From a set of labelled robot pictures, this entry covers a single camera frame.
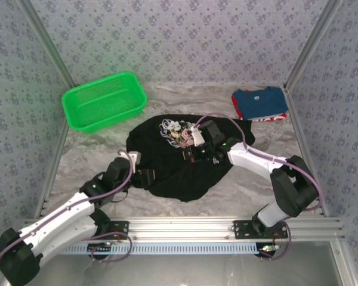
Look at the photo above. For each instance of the aluminium frame post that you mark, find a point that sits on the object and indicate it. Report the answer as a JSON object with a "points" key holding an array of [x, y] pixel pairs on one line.
{"points": [[311, 44], [49, 44]]}

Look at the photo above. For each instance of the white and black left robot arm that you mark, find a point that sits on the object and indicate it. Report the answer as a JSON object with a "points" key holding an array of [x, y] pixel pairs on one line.
{"points": [[56, 214]]}

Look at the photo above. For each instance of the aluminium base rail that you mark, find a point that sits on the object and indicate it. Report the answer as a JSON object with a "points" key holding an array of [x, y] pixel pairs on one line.
{"points": [[182, 228]]}

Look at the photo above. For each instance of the black t-shirt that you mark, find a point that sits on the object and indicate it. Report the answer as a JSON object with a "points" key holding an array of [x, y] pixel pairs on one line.
{"points": [[173, 184]]}

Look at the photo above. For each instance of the folded blue t-shirt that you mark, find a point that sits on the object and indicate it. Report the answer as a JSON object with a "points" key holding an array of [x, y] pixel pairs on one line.
{"points": [[259, 104]]}

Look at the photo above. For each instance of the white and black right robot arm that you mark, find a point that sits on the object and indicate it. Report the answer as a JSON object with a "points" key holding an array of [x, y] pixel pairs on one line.
{"points": [[250, 158]]}

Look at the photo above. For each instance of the green plastic basket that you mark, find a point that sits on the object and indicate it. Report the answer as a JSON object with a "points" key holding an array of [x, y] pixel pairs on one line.
{"points": [[101, 98]]}

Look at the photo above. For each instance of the grey metal panel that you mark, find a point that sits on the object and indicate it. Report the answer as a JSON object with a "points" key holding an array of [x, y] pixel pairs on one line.
{"points": [[182, 271]]}

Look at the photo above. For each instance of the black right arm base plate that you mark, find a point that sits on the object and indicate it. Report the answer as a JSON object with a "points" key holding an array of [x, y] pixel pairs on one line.
{"points": [[241, 229]]}

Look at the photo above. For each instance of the small controller board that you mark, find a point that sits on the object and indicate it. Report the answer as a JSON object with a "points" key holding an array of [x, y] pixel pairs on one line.
{"points": [[100, 247], [268, 248]]}

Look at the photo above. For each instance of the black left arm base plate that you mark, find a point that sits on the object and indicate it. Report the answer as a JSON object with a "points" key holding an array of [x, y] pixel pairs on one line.
{"points": [[119, 226]]}

